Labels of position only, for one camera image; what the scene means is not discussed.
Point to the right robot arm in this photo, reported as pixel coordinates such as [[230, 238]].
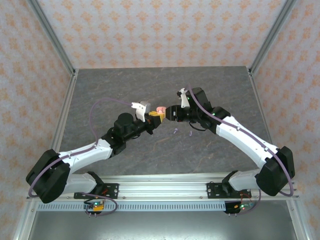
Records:
[[245, 140]]

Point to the aluminium frame leg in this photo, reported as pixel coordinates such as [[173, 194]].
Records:
[[297, 220], [23, 225]]

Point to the aluminium table side rail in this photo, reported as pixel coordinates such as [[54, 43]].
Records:
[[66, 105], [258, 100]]

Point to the pink earbud charging case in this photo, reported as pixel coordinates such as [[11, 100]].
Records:
[[160, 109]]

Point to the left circuit board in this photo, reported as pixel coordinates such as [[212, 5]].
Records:
[[96, 205]]

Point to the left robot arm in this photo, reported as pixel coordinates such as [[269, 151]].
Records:
[[82, 155]]

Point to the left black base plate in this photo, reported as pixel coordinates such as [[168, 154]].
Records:
[[112, 187]]

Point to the purple earbud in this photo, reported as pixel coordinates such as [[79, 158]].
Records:
[[190, 134], [175, 130]]

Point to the aluminium frame post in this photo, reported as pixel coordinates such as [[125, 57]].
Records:
[[50, 35], [272, 32]]

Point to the aluminium mounting rail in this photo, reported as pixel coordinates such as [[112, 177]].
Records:
[[162, 187]]

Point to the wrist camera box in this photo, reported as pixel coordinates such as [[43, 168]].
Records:
[[184, 100], [142, 107]]

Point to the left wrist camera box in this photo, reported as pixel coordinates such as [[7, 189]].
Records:
[[142, 107]]

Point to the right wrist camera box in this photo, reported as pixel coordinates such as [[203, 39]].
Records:
[[184, 100]]

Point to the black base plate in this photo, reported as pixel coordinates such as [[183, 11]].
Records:
[[112, 187], [212, 190]]

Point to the circuit board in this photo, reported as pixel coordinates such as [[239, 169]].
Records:
[[96, 205], [243, 206]]

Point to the grey metal sheet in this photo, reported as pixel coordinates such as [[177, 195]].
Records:
[[162, 225]]

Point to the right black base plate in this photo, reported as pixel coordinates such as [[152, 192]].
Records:
[[212, 190]]

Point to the right circuit board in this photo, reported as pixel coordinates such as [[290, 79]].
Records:
[[243, 206]]

